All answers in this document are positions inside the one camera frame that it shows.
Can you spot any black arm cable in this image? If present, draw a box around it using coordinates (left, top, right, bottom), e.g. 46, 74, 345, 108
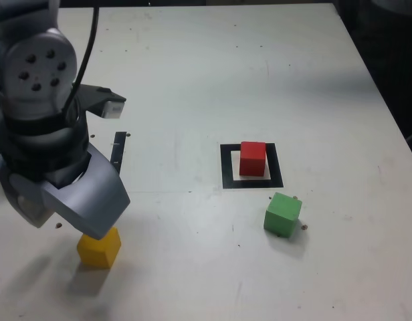
60, 5, 100, 114

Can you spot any green cube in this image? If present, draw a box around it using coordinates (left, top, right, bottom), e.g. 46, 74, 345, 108
263, 192, 303, 239

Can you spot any gripper-mounted camera box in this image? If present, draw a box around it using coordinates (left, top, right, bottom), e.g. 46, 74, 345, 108
74, 84, 127, 120

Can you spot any black tape strip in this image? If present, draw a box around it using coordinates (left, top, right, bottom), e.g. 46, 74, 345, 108
110, 131, 127, 175

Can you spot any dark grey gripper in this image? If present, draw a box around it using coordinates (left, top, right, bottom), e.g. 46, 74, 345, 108
9, 142, 131, 241

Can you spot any red cube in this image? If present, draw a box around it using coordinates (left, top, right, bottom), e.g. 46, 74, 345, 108
239, 141, 268, 177

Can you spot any yellow cube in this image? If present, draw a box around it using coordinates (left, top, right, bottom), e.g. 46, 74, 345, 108
76, 226, 122, 269

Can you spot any black tape square outline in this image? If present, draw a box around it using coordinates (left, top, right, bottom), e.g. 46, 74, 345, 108
219, 142, 284, 190

